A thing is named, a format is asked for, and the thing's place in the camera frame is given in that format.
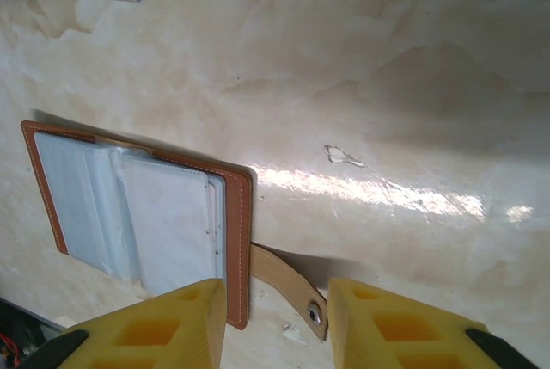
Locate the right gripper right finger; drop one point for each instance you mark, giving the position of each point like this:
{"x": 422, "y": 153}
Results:
{"x": 386, "y": 334}

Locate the brown leather card holder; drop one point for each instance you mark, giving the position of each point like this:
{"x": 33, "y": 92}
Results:
{"x": 236, "y": 257}

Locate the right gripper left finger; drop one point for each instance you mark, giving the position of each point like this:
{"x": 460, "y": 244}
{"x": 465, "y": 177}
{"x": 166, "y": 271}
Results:
{"x": 163, "y": 334}

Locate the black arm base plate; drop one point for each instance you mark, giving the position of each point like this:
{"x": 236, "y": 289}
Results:
{"x": 17, "y": 343}

